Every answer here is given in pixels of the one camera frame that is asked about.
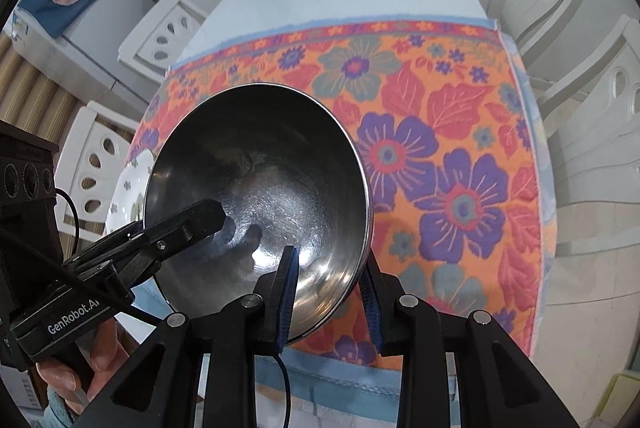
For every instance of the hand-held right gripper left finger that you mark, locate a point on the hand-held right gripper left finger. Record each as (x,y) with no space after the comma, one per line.
(287,298)

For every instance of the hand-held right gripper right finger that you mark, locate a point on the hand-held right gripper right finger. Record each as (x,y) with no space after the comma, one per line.
(370,303)

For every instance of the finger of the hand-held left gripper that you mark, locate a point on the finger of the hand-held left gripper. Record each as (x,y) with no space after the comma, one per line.
(120,234)
(200,218)

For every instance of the white forest print plate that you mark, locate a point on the white forest print plate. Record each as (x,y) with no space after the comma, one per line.
(127,193)

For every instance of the blue steel bowl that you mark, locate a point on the blue steel bowl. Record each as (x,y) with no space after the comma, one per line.
(280,167)

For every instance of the person's left forearm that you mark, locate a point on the person's left forearm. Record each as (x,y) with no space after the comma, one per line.
(62,410)

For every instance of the person's left hand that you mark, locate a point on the person's left hand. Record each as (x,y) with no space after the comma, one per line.
(106,343)

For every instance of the beige striped curtain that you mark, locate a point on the beige striped curtain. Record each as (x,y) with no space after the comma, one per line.
(30,92)

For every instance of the white refrigerator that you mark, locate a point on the white refrigerator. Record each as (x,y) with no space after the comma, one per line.
(90,57)

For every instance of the orange floral cloth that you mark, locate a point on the orange floral cloth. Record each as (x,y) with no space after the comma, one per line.
(450,132)

